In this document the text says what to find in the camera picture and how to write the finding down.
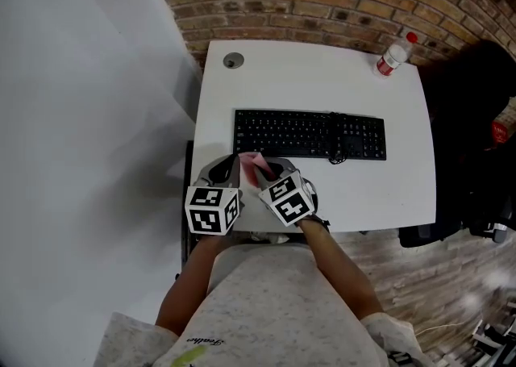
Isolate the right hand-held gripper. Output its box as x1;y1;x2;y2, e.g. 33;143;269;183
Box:
256;157;322;228

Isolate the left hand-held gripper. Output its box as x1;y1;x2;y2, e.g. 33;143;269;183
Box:
184;154;244;236

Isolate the pink cloth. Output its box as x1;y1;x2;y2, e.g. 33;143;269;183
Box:
238;152;270;188

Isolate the black keyboard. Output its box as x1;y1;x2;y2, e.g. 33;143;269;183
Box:
232;109;388;161

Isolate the person's left forearm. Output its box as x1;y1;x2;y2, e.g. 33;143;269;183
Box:
155;231;235;337

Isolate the person's right forearm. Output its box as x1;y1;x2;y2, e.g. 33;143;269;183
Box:
297;218;385;321

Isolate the person's grey speckled shirt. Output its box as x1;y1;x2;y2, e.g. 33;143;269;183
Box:
93;242;435;367

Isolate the clear plastic bottle red cap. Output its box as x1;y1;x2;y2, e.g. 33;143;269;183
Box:
376;31;419;77

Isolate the black office chair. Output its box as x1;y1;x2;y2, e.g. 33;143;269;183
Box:
397;38;516;248

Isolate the red plastic basket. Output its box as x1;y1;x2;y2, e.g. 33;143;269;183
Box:
490;121;509;144

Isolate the black wrist strap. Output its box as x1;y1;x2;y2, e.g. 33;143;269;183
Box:
308;214;331;234

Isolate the black keyboard cable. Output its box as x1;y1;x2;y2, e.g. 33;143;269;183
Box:
327;111;355;165

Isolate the grey desk cable grommet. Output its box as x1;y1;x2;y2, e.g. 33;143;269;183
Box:
223;51;245;69

